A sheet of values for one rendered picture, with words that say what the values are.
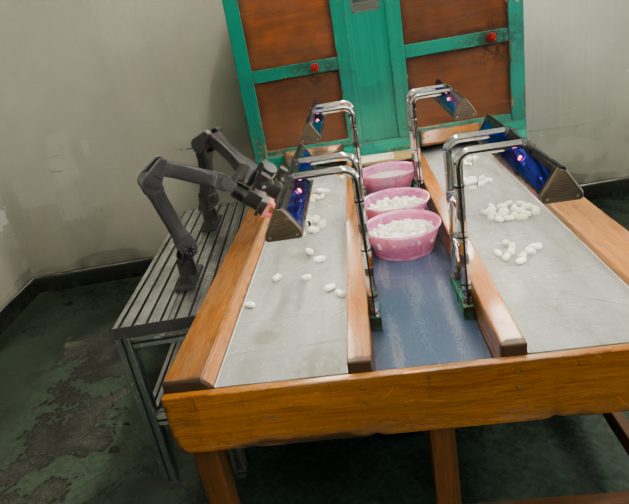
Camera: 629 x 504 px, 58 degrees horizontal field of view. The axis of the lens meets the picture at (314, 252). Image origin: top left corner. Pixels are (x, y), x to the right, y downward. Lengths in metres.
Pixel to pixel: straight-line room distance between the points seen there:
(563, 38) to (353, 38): 1.63
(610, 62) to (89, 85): 3.27
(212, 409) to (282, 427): 0.16
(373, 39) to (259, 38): 0.54
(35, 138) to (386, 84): 2.31
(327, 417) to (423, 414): 0.21
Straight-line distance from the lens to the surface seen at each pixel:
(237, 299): 1.63
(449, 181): 1.53
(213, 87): 3.72
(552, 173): 1.21
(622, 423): 2.00
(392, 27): 2.84
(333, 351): 1.33
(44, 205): 4.20
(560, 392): 1.33
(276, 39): 2.87
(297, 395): 1.26
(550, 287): 1.53
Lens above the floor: 1.45
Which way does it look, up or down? 22 degrees down
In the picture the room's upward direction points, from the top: 10 degrees counter-clockwise
